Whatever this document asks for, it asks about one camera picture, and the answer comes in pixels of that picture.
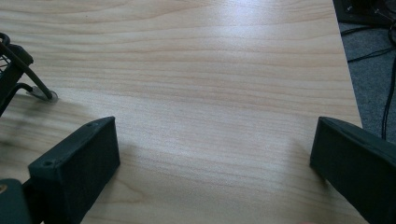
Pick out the black equipment base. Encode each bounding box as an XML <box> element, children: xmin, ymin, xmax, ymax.
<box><xmin>332</xmin><ymin>0</ymin><xmax>396</xmax><ymax>30</ymax></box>

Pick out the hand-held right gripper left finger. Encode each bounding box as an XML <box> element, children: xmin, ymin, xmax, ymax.
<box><xmin>21</xmin><ymin>116</ymin><xmax>121</xmax><ymax>224</ymax></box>

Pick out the black wire rack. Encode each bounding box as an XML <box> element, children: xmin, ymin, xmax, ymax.
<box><xmin>0</xmin><ymin>32</ymin><xmax>59</xmax><ymax>118</ymax></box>

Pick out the black cable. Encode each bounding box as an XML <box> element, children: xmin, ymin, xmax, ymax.
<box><xmin>381</xmin><ymin>55</ymin><xmax>396</xmax><ymax>141</ymax></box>
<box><xmin>346</xmin><ymin>46</ymin><xmax>396</xmax><ymax>63</ymax></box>

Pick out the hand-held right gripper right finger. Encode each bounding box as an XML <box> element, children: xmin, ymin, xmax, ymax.
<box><xmin>309</xmin><ymin>116</ymin><xmax>396</xmax><ymax>224</ymax></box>

